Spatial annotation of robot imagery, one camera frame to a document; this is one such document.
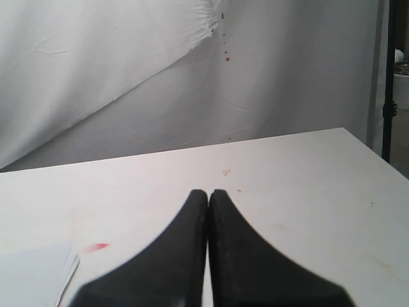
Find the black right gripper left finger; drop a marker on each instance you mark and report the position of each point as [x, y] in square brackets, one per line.
[168, 272]

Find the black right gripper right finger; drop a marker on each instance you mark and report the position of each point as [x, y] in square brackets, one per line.
[247, 271]

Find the stack of white paper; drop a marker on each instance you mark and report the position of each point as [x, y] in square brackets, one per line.
[38, 277]

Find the black light stand pole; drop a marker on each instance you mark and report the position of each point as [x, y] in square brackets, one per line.
[389, 107]

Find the white round container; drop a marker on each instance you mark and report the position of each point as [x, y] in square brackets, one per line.
[401, 81]

